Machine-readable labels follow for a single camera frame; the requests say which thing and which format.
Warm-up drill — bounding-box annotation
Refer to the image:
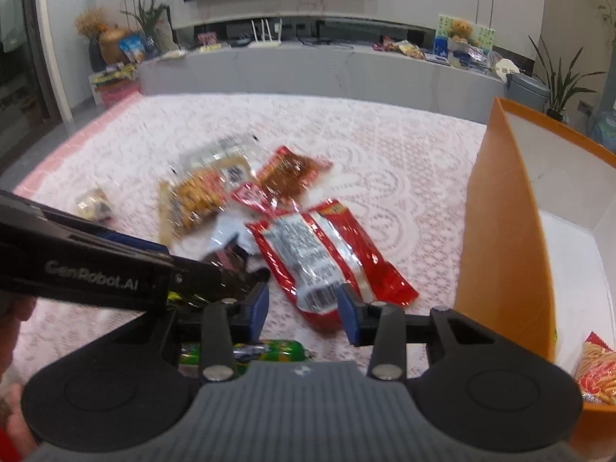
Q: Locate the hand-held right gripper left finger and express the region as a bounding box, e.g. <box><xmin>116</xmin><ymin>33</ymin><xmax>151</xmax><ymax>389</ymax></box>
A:
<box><xmin>159</xmin><ymin>281</ymin><xmax>270</xmax><ymax>383</ymax></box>

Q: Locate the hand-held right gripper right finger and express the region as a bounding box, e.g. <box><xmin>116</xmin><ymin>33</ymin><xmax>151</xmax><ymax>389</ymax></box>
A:
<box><xmin>337</xmin><ymin>283</ymin><xmax>501</xmax><ymax>381</ymax></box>

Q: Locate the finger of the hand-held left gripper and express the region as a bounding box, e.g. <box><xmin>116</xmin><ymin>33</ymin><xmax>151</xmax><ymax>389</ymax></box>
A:
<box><xmin>0</xmin><ymin>191</ymin><xmax>172</xmax><ymax>261</ymax></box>
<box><xmin>171</xmin><ymin>259</ymin><xmax>271</xmax><ymax>305</ymax></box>

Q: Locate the white snack packet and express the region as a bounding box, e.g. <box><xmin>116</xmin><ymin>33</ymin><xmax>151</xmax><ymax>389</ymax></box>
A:
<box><xmin>202</xmin><ymin>214</ymin><xmax>263</xmax><ymax>270</ymax></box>

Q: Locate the large red snack packet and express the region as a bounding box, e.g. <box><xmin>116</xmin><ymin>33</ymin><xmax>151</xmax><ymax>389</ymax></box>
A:
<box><xmin>244</xmin><ymin>197</ymin><xmax>420</xmax><ymax>334</ymax></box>

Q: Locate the clear candy packet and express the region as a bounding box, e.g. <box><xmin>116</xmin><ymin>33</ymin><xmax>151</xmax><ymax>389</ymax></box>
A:
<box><xmin>168</xmin><ymin>135</ymin><xmax>263</xmax><ymax>188</ymax></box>

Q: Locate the orange cardboard box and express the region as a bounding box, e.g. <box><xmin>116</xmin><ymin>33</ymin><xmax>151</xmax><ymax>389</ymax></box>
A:
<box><xmin>455</xmin><ymin>97</ymin><xmax>616</xmax><ymax>462</ymax></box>

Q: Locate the person's left hand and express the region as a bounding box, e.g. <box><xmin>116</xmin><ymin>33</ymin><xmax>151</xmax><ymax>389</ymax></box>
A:
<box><xmin>0</xmin><ymin>293</ymin><xmax>39</xmax><ymax>448</ymax></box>

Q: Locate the green snack packet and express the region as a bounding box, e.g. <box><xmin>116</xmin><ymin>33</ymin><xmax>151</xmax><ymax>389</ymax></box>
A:
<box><xmin>180</xmin><ymin>341</ymin><xmax>310</xmax><ymax>367</ymax></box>

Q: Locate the small pale snack packet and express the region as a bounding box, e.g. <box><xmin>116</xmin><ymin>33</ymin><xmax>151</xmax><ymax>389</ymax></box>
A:
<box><xmin>74</xmin><ymin>187</ymin><xmax>117</xmax><ymax>225</ymax></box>

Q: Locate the yellow snack packet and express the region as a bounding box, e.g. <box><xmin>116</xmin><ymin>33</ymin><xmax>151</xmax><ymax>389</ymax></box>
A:
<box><xmin>159</xmin><ymin>168</ymin><xmax>233</xmax><ymax>242</ymax></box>

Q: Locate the small red snack packet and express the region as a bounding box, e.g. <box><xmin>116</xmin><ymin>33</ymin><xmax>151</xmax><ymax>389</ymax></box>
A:
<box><xmin>232</xmin><ymin>182</ymin><xmax>276</xmax><ymax>213</ymax></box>

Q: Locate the red chili snack packet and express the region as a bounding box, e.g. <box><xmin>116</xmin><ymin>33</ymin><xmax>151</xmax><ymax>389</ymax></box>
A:
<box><xmin>255</xmin><ymin>146</ymin><xmax>334</xmax><ymax>203</ymax></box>

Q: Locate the pink lace cloth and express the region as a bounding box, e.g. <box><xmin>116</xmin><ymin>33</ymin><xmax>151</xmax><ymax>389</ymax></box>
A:
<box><xmin>0</xmin><ymin>93</ymin><xmax>492</xmax><ymax>444</ymax></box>

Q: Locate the pink storage box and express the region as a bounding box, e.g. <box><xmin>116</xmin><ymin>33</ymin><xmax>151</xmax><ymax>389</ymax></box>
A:
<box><xmin>89</xmin><ymin>68</ymin><xmax>141</xmax><ymax>107</ymax></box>

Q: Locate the blue snack bag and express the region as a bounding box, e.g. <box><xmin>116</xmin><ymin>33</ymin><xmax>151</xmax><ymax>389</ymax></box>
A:
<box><xmin>119</xmin><ymin>33</ymin><xmax>146</xmax><ymax>64</ymax></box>

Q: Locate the brown round pot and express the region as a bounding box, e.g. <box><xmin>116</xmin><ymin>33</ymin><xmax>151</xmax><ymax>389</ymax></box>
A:
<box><xmin>98</xmin><ymin>27</ymin><xmax>129</xmax><ymax>65</ymax></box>

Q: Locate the green leafy potted plant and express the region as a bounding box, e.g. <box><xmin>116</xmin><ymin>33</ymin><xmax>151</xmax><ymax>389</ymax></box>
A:
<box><xmin>122</xmin><ymin>0</ymin><xmax>172</xmax><ymax>55</ymax></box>

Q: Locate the dried flower bouquet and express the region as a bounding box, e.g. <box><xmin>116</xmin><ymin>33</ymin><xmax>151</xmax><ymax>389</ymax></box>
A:
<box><xmin>74</xmin><ymin>7</ymin><xmax>109</xmax><ymax>73</ymax></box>

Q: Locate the grey stone tv cabinet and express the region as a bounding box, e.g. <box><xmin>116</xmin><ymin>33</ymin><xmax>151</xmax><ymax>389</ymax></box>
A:
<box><xmin>139</xmin><ymin>14</ymin><xmax>536</xmax><ymax>122</ymax></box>

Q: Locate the white router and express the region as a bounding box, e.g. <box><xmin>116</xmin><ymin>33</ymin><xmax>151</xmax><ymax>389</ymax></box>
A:
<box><xmin>247</xmin><ymin>18</ymin><xmax>283</xmax><ymax>49</ymax></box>

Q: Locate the red striped snack bag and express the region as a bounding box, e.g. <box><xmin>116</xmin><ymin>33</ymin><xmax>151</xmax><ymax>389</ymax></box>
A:
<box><xmin>575</xmin><ymin>332</ymin><xmax>616</xmax><ymax>406</ymax></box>

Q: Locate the pile of snack packets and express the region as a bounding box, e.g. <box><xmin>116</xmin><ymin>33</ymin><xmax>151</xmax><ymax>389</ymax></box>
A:
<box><xmin>373</xmin><ymin>36</ymin><xmax>427</xmax><ymax>61</ymax></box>

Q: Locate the grey trash bin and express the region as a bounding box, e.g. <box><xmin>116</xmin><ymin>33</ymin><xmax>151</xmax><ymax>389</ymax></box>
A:
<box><xmin>505</xmin><ymin>72</ymin><xmax>550</xmax><ymax>112</ymax></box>

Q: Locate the brown teddy bear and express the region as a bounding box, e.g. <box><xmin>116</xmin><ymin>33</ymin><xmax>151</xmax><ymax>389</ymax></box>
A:
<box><xmin>449</xmin><ymin>19</ymin><xmax>475</xmax><ymax>44</ymax></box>

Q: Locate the green printed card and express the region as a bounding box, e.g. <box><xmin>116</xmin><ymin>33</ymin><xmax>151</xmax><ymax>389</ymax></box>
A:
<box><xmin>435</xmin><ymin>14</ymin><xmax>497</xmax><ymax>52</ymax></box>

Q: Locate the tall green potted plant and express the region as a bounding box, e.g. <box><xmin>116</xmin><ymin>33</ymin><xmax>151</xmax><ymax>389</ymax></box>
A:
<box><xmin>527</xmin><ymin>33</ymin><xmax>608</xmax><ymax>122</ymax></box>

